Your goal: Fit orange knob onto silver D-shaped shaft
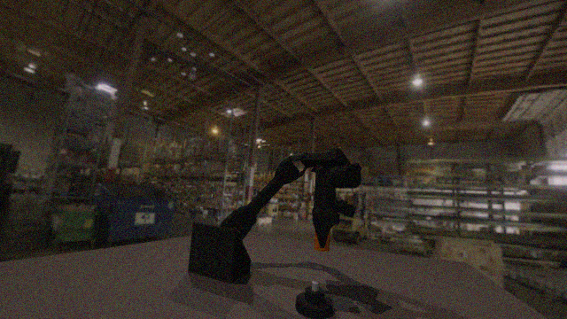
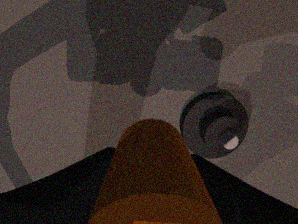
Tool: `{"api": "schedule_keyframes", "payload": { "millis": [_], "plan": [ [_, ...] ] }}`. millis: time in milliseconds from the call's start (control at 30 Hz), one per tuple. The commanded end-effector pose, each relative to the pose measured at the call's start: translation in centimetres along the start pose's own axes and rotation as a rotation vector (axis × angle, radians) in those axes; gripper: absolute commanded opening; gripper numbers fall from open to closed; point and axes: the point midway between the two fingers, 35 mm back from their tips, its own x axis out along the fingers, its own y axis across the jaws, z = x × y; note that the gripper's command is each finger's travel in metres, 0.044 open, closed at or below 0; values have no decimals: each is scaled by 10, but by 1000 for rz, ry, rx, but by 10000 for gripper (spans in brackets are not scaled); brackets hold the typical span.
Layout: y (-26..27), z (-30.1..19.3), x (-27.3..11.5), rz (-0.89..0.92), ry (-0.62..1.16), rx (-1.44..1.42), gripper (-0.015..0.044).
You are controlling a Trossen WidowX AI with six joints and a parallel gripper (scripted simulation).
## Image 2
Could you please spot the orange cylinder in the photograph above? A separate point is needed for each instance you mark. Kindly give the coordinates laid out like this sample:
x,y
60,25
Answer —
x,y
152,179

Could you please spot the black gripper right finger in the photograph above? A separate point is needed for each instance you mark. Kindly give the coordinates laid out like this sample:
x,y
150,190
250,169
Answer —
x,y
241,203

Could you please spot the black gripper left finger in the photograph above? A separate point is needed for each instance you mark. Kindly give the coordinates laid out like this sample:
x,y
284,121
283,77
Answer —
x,y
66,197

